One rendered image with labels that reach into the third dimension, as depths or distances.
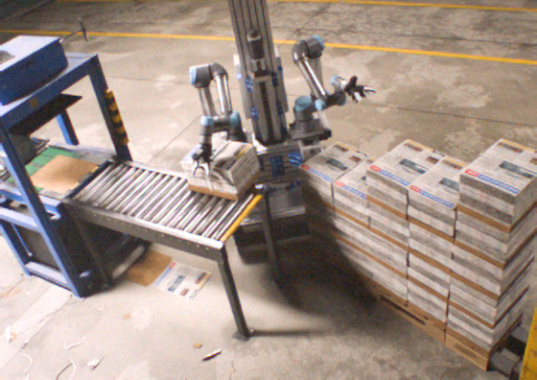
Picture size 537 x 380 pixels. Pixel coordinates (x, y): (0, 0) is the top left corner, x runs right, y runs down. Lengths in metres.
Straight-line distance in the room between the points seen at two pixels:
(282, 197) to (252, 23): 1.40
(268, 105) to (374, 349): 1.78
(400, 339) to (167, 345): 1.50
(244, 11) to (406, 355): 2.37
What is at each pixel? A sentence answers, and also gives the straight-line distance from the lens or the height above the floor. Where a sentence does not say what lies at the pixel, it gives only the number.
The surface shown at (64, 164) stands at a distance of 4.31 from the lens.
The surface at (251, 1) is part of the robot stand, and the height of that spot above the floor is 1.75.
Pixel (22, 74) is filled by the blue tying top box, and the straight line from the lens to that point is 3.74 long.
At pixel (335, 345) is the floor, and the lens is 3.49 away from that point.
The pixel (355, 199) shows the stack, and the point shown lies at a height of 0.80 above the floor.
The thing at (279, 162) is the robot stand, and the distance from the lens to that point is 3.91.
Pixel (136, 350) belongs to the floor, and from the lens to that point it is 3.78.
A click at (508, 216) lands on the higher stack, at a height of 1.16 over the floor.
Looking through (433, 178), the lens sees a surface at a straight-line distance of 2.91.
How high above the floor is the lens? 2.81
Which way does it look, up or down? 35 degrees down
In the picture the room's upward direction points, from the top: 11 degrees counter-clockwise
